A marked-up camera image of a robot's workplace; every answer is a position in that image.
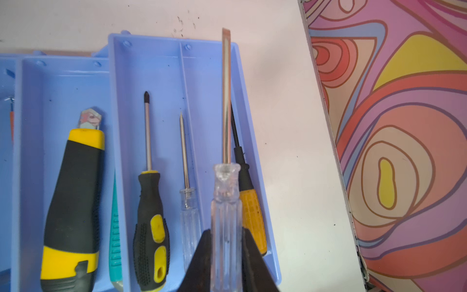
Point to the black yellow small screwdriver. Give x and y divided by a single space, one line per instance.
151 244

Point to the white blue plastic tool box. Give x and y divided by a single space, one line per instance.
51 91

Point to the clear handle screwdriver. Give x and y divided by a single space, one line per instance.
226 206

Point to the yellow black utility knife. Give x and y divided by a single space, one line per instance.
72 230

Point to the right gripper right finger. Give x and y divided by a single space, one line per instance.
255 273

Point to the small silver screwdriver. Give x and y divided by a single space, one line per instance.
190 217

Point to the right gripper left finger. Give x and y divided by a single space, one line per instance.
197 278

